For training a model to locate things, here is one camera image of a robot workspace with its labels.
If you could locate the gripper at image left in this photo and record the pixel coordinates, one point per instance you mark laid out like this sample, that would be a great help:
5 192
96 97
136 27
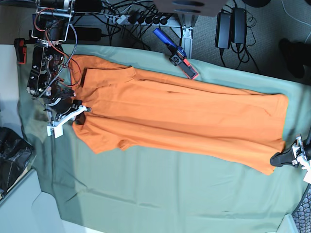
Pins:
65 108

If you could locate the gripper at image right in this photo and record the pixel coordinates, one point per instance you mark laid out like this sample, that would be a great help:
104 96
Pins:
298 154

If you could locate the orange T-shirt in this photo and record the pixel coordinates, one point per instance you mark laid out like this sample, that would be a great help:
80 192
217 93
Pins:
136 107

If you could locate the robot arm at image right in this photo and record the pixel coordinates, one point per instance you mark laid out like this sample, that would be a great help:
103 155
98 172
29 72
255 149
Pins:
299 153

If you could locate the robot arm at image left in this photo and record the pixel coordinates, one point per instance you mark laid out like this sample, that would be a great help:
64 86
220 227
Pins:
52 23

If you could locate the grey patterned chair corner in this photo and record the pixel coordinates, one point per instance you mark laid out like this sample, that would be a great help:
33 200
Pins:
302 213

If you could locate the black plastic bag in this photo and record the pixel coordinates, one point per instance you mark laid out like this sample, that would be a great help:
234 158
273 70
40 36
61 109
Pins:
15 153

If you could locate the black power brick left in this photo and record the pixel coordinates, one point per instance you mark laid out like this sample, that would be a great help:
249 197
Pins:
88 34

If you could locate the green table cloth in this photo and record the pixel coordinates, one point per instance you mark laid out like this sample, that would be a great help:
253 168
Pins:
146 190

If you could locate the blue clamp at left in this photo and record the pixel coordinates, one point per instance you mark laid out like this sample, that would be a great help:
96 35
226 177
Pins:
21 48

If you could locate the blue clamp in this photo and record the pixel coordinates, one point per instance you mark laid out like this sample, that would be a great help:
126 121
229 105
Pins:
178 56
21 48

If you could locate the power strip with plugs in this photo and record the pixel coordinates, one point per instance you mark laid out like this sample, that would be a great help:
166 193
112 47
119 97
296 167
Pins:
153 20

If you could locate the blue clamp at centre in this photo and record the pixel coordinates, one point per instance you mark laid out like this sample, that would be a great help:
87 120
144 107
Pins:
178 56

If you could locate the black power adapter inner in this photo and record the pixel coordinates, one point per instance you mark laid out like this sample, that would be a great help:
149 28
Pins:
223 27

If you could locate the black power adapter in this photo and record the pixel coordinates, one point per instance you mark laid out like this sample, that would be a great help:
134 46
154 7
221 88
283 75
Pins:
223 27
239 26

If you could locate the black power adapter outer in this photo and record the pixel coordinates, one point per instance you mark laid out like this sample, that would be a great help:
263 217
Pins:
239 26

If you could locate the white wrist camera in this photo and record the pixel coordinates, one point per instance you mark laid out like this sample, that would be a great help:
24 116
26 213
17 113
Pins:
56 130
307 177

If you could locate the aluminium frame post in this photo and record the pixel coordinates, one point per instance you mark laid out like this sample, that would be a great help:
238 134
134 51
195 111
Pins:
185 32

